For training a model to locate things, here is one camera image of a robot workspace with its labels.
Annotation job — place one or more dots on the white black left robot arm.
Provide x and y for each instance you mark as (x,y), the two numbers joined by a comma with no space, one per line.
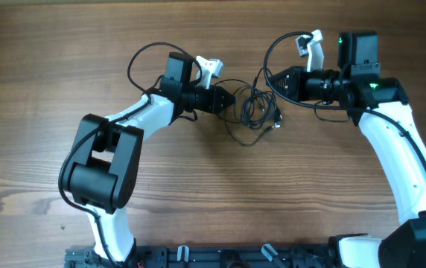
(99,174)

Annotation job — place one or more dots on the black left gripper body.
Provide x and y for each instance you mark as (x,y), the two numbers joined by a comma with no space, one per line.
(210,99)

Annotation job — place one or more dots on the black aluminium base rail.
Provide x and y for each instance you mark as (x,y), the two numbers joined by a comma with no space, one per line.
(308,255)

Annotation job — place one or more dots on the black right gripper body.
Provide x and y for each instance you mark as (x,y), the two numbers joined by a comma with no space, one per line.
(299,84)

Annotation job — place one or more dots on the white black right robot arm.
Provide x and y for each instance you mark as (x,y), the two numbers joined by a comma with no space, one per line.
(380,108)

